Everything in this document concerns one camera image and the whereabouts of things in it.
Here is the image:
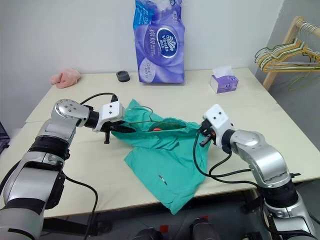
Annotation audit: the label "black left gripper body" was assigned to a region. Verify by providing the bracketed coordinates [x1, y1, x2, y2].
[99, 118, 126, 134]

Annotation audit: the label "dark green wire hanger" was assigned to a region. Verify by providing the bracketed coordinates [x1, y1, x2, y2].
[254, 44, 320, 64]

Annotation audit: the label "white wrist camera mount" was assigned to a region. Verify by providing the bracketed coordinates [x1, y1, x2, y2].
[92, 100, 125, 133]
[202, 104, 235, 148]

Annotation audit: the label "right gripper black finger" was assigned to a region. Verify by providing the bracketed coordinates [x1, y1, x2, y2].
[199, 133, 214, 148]

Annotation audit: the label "olive wire hanger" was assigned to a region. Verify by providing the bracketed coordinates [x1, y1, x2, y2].
[126, 105, 188, 126]

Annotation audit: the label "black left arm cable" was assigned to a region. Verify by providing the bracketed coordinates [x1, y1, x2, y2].
[63, 92, 119, 240]

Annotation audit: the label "dark rounded shape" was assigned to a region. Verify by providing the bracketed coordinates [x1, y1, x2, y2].
[134, 226, 164, 240]

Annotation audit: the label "pink cloth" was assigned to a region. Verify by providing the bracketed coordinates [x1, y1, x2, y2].
[49, 68, 82, 89]

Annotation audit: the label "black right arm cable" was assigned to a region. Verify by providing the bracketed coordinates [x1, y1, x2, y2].
[193, 126, 260, 187]

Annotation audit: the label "large purple tissue pack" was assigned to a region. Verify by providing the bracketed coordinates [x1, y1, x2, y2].
[131, 0, 187, 86]

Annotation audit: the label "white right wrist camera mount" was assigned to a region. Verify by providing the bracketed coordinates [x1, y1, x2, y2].
[202, 104, 235, 148]

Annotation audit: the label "green shorts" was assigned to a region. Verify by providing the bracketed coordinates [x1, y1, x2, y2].
[110, 98, 214, 216]

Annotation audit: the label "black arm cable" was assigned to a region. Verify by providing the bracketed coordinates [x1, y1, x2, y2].
[193, 126, 260, 187]
[63, 92, 119, 240]

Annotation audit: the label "purple tissue box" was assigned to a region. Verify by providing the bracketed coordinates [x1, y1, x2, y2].
[209, 65, 240, 95]

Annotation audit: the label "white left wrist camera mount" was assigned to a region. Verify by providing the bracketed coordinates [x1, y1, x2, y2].
[92, 100, 125, 133]

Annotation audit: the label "wooden clothes rack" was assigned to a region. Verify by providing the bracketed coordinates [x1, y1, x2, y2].
[262, 15, 320, 91]

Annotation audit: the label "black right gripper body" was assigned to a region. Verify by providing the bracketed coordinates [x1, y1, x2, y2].
[198, 118, 218, 141]

